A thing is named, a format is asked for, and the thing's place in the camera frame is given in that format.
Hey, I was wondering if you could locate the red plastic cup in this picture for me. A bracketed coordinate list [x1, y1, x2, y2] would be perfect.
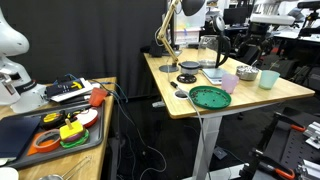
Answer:
[89, 88, 107, 107]

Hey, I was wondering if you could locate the translucent teal plastic cup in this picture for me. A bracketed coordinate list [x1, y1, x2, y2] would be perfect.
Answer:
[259, 70, 280, 90]

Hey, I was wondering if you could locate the black round coaster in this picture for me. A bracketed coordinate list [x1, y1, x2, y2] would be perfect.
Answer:
[177, 74, 197, 84]

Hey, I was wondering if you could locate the grey round bowl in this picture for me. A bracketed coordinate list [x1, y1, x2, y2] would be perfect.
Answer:
[180, 61, 200, 75]

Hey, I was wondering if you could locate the white digital kitchen scale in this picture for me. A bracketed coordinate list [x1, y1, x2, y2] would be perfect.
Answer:
[203, 68, 227, 85]

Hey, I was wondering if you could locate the glass electric kettle black handle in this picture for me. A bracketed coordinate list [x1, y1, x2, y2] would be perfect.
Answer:
[197, 15, 231, 68]

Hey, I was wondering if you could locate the orange tape roll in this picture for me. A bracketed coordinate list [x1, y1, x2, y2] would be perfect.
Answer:
[32, 129, 60, 153]

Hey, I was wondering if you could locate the silver metal juicer bowl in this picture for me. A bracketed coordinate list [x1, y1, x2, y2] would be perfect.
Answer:
[236, 65, 259, 81]

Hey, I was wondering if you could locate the translucent pink plastic cup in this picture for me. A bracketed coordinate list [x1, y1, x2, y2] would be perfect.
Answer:
[221, 74, 239, 94]

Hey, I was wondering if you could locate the green round plate with beans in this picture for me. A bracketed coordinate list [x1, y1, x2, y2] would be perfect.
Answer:
[189, 86, 231, 110]

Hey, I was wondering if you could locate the grey lamp cable with switch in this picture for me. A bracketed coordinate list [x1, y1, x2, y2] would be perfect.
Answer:
[165, 56, 214, 180]

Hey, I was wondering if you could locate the yellow purple toy burger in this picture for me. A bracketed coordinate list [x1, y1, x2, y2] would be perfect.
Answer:
[59, 119, 89, 148]

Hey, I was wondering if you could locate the dark grey metal tray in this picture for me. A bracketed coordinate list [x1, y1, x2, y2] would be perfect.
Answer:
[6, 102, 104, 170]

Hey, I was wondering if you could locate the black box with yellow label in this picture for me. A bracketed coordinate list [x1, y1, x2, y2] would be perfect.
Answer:
[46, 79, 84, 98]

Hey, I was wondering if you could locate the white red round disc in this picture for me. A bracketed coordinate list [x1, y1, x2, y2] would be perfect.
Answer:
[76, 109, 98, 128]

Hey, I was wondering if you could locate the yellow black tape measure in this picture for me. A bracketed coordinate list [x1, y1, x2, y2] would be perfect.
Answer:
[40, 110, 66, 130]

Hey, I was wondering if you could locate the dark blue notebook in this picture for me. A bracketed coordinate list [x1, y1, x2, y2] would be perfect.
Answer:
[0, 116, 40, 160]

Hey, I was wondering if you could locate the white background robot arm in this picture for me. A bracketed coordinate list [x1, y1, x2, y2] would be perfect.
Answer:
[0, 9, 48, 113]

